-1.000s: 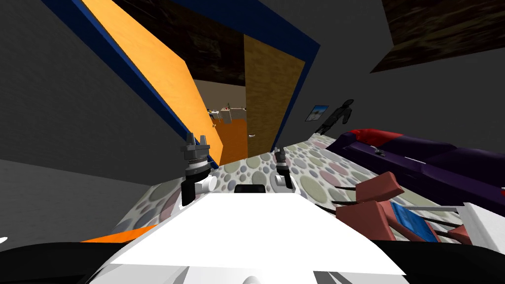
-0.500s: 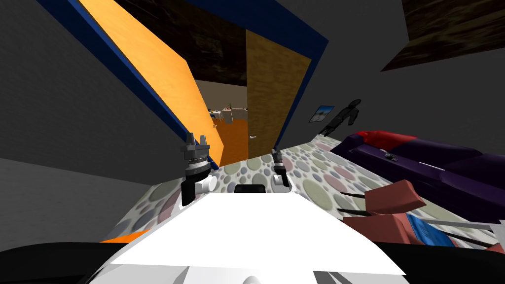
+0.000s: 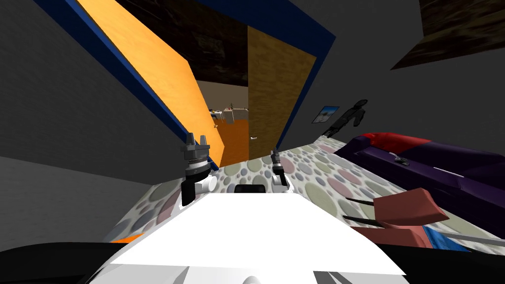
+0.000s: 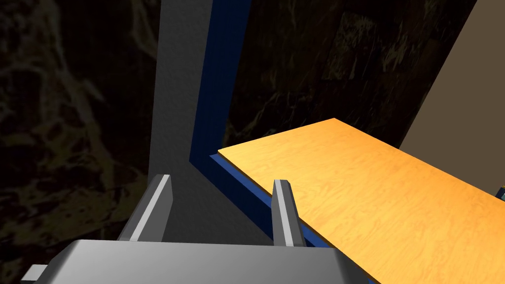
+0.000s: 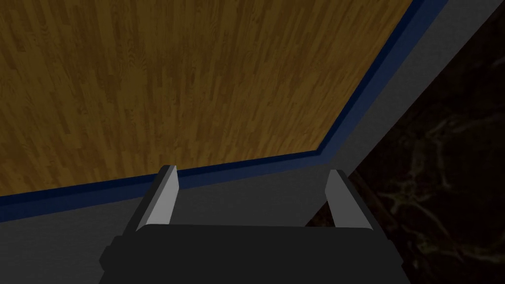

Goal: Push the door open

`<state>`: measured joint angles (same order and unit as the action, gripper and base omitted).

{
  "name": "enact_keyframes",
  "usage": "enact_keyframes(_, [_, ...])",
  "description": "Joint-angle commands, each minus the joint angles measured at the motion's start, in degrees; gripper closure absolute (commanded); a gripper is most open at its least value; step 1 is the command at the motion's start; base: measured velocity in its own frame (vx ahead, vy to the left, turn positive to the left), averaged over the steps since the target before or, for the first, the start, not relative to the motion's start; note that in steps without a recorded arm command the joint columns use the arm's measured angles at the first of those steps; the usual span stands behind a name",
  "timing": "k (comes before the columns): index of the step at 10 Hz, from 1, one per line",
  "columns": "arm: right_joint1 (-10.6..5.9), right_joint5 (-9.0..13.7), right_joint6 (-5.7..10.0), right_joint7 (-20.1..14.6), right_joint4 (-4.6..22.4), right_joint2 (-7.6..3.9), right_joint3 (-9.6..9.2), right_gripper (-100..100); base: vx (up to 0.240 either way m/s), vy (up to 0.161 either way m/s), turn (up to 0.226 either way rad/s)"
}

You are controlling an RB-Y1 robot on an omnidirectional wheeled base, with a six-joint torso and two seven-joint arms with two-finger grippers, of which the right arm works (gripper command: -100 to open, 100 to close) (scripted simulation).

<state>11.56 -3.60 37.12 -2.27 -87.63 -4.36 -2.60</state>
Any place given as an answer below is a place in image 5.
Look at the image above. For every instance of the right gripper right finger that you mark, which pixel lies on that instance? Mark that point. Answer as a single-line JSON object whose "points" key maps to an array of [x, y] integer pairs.
{"points": [[347, 203]]}

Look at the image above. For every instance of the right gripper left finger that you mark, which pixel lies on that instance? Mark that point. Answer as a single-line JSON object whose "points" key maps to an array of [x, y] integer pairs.
{"points": [[162, 199]]}

